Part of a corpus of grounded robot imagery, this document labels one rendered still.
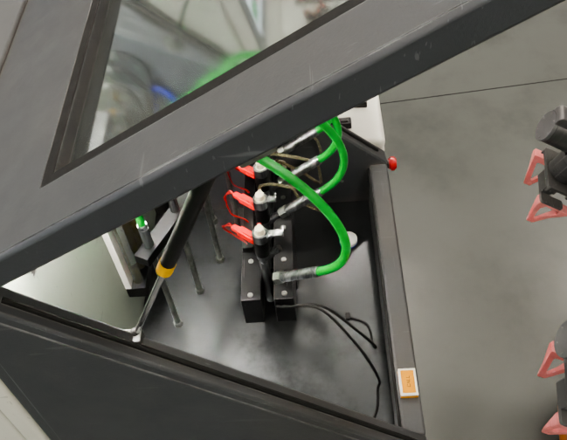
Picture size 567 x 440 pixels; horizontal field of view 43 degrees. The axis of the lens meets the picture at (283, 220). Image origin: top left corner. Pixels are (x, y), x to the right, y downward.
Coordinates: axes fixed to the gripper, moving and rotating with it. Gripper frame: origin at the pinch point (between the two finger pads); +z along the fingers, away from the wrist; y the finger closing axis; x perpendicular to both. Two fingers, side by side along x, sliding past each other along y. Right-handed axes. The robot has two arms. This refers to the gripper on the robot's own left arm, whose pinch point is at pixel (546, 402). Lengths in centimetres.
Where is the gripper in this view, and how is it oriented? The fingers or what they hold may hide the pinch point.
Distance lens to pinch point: 125.2
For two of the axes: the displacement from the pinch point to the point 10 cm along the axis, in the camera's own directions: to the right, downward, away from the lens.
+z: -3.7, 5.4, 7.6
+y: -1.6, 7.7, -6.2
